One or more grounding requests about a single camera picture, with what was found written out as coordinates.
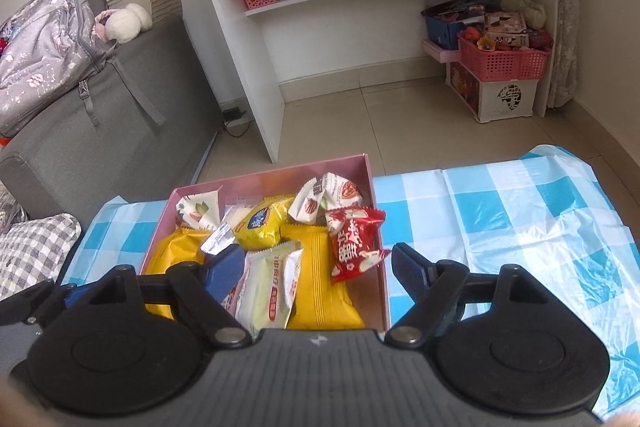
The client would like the red snack packet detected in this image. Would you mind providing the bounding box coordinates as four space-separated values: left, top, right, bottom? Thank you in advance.
325 206 392 285

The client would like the blue checked tablecloth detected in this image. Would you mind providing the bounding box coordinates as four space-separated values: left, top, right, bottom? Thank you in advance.
60 144 640 423

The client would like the grey sofa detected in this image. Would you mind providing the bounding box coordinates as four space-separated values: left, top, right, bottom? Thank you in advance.
0 14 224 228

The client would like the black power strip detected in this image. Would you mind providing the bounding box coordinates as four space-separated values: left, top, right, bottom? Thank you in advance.
222 107 252 126

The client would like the blue storage box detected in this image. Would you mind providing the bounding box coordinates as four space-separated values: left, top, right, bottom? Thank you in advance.
425 14 466 50

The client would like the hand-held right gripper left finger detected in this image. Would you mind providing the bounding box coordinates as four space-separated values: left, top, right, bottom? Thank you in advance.
70 244 253 348

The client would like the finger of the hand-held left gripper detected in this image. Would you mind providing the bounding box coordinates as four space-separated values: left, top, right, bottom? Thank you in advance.
20 279 89 309
0 302 53 327

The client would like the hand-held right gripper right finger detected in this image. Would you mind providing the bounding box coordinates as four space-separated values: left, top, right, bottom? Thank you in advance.
384 243 551 348

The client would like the white plush toy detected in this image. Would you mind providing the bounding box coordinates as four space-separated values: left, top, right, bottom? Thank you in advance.
95 3 154 44

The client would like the white patterned storage box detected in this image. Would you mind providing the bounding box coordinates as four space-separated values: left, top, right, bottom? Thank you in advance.
446 62 541 124

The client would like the small silver snack packet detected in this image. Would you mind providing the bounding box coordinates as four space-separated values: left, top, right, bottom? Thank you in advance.
200 222 237 257

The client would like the yellow snack packet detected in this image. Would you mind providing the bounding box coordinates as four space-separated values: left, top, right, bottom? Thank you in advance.
142 227 208 320
280 224 366 330

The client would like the white nut snack packet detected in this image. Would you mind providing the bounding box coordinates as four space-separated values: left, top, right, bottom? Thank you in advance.
287 172 363 225
175 187 225 233

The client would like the silver box with pink inside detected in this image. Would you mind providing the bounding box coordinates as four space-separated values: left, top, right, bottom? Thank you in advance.
137 153 392 333

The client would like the yellow biscuit packet blue label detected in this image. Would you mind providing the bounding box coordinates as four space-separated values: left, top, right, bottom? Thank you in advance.
232 197 296 252

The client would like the pink tray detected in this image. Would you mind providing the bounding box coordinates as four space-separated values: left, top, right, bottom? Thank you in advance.
421 39 461 64

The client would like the white shelf desk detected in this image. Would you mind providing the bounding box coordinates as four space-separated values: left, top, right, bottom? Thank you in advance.
172 0 571 164

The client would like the large pink basket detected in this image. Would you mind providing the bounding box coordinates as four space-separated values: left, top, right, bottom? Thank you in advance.
457 32 551 82

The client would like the cream packet with red label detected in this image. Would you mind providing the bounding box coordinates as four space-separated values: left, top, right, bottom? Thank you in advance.
235 241 304 333

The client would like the lace curtain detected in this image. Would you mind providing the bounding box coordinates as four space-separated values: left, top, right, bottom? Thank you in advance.
547 0 582 108

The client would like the pale green plush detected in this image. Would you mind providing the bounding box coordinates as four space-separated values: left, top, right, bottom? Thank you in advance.
500 0 547 30

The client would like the grey patterned backpack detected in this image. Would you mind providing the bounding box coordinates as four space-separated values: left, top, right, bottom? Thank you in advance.
0 0 109 138

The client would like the grey checked pillow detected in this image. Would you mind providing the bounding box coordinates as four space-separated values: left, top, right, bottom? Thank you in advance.
0 213 82 303

